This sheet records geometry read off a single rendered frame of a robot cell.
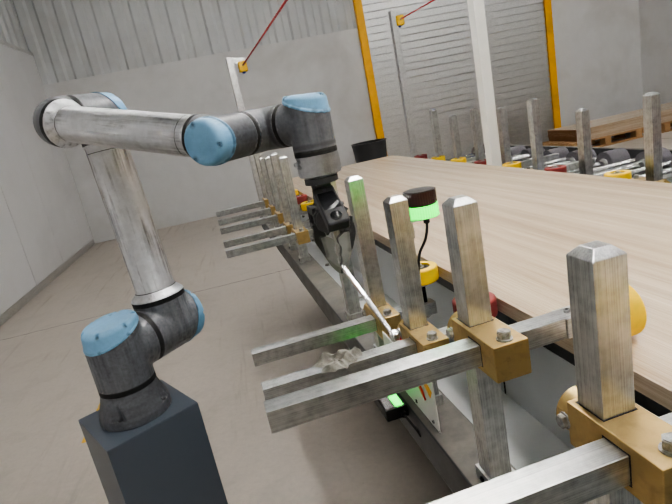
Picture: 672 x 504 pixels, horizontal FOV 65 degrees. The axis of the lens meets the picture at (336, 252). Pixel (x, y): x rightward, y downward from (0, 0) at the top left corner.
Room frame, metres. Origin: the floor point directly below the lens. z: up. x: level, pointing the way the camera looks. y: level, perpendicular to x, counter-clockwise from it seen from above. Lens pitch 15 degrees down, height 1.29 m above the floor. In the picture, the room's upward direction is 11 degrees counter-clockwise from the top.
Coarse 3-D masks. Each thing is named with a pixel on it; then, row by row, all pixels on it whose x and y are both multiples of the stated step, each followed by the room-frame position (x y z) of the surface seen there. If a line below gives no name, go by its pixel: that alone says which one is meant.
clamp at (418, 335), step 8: (400, 328) 0.94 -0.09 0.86; (408, 328) 0.91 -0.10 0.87; (416, 328) 0.90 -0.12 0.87; (424, 328) 0.90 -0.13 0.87; (432, 328) 0.89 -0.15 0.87; (408, 336) 0.90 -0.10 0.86; (416, 336) 0.87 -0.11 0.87; (424, 336) 0.87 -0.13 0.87; (440, 336) 0.85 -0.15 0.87; (416, 344) 0.86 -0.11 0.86; (424, 344) 0.83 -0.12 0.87; (432, 344) 0.84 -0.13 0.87; (440, 344) 0.84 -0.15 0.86
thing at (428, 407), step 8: (384, 336) 1.06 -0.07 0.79; (384, 344) 1.08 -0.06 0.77; (432, 384) 0.82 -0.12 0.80; (408, 392) 0.96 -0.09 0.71; (416, 392) 0.91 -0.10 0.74; (424, 392) 0.87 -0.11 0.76; (432, 392) 0.82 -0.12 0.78; (424, 400) 0.87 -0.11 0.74; (432, 400) 0.83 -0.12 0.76; (424, 408) 0.88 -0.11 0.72; (432, 408) 0.84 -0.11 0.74; (432, 416) 0.84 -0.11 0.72
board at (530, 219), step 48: (384, 192) 2.25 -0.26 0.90; (480, 192) 1.85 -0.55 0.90; (528, 192) 1.70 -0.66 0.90; (576, 192) 1.57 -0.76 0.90; (624, 192) 1.45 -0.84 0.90; (384, 240) 1.51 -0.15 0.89; (432, 240) 1.36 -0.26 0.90; (528, 240) 1.20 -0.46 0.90; (576, 240) 1.13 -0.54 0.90; (624, 240) 1.07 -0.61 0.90; (528, 288) 0.91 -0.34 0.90
